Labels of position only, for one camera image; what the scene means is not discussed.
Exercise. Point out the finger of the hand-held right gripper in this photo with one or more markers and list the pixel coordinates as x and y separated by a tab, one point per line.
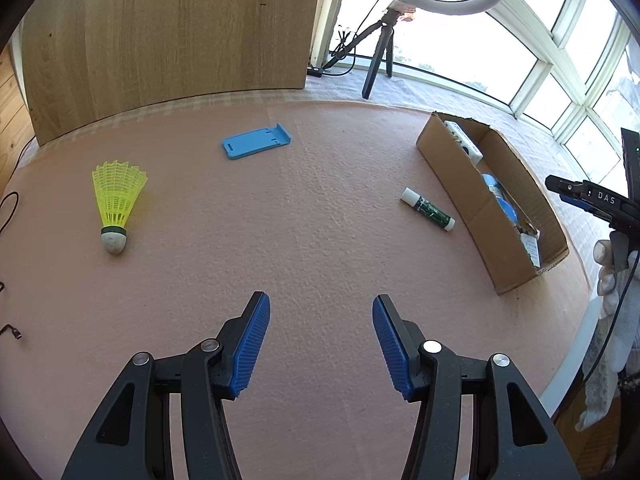
575	202
565	186

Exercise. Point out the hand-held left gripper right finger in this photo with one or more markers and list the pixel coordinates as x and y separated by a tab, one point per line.
392	345

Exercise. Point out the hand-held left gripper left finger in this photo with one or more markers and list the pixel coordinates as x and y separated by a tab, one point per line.
250	345

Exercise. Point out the blue round tape measure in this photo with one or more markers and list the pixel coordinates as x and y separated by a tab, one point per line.
507	210

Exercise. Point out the patterned tissue pack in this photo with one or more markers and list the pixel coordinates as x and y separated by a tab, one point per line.
530	247

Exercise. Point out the cardboard box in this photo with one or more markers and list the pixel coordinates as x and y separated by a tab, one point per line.
465	200

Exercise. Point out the white patterned lighter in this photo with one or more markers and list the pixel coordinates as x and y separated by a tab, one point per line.
460	140

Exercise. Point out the person's right hand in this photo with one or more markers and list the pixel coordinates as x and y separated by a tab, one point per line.
606	285

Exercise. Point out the green white lip balm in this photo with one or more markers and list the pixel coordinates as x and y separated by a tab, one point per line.
427	208

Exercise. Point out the yellow shuttlecock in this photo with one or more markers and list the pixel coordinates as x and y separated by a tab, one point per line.
117	195

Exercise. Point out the blue phone stand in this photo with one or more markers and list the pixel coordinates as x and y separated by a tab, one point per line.
255	142

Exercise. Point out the black tripod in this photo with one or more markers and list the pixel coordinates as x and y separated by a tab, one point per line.
375	70

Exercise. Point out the large light wooden board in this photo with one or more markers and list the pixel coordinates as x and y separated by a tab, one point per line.
165	35

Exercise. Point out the pine plank panel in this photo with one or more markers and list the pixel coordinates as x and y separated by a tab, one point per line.
10	110

